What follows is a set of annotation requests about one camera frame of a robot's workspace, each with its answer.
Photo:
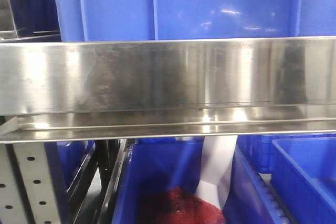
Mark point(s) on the blue bin with red mesh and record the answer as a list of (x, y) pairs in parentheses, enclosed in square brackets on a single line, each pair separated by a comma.
[(156, 168)]

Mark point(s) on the red mesh bag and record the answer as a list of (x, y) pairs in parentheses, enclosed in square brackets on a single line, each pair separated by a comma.
[(177, 206)]

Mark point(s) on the stainless steel shelf rail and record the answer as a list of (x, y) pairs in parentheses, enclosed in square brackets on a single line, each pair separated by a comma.
[(54, 91)]

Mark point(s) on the perforated steel shelf post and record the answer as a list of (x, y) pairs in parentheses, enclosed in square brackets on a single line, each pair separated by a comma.
[(32, 184)]

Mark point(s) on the blue crate on upper shelf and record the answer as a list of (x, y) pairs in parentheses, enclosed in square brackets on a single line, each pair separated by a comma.
[(97, 20)]

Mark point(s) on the blue bin lower left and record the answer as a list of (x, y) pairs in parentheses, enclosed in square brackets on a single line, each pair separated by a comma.
[(72, 155)]

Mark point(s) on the blue bin lower right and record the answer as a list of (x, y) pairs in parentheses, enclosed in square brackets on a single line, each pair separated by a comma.
[(283, 179)]

